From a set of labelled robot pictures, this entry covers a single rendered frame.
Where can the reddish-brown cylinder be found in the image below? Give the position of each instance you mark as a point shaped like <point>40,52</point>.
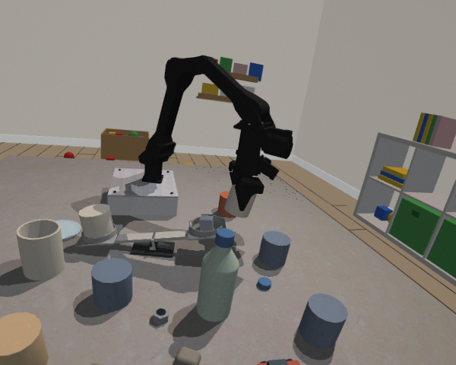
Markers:
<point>221,211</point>

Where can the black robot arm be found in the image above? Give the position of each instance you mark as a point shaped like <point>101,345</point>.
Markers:
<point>261,134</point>

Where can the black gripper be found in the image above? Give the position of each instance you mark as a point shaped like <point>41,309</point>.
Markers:
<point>242,172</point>

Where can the tan cylinder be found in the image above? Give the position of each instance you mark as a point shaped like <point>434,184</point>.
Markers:
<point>21,340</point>

